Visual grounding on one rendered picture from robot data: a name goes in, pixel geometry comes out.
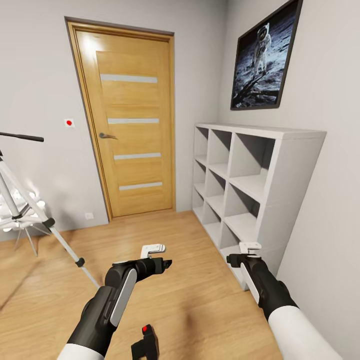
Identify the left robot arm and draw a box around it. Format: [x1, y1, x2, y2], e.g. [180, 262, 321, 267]
[57, 244, 172, 360]

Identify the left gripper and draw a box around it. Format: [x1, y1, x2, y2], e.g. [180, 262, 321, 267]
[137, 257, 172, 280]

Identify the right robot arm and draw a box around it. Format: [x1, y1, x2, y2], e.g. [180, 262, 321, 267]
[226, 242, 344, 360]

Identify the camera tripod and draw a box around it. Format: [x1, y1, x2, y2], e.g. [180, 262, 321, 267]
[0, 132, 100, 290]

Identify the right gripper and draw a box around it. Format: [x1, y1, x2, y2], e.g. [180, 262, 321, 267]
[226, 253, 246, 268]

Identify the digital camera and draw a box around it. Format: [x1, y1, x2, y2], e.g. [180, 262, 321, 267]
[131, 324, 158, 360]

